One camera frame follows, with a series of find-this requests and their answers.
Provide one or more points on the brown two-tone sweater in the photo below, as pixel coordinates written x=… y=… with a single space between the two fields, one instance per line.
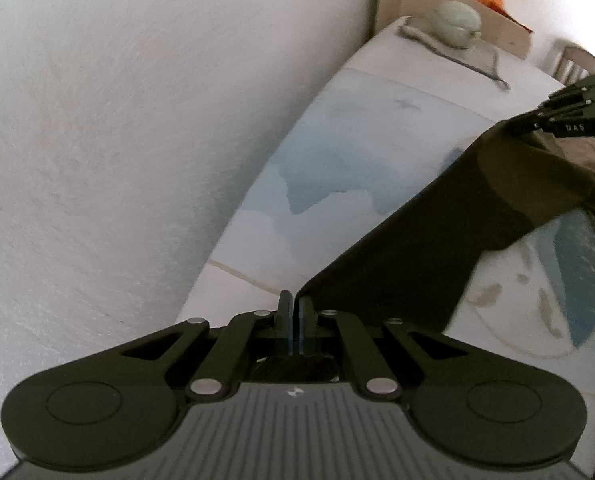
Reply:
x=416 y=264

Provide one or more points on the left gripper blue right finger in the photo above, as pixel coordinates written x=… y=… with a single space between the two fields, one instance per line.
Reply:
x=306 y=327

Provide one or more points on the grey woven placemat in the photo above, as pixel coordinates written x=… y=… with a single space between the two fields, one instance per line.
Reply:
x=479 y=56

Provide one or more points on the grey ceramic teapot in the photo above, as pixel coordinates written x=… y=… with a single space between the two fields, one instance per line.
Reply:
x=455 y=24

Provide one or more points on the patterned white blue table mat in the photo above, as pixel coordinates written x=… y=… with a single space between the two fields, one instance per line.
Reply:
x=364 y=148

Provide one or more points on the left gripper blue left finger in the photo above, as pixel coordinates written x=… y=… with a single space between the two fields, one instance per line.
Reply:
x=284 y=321

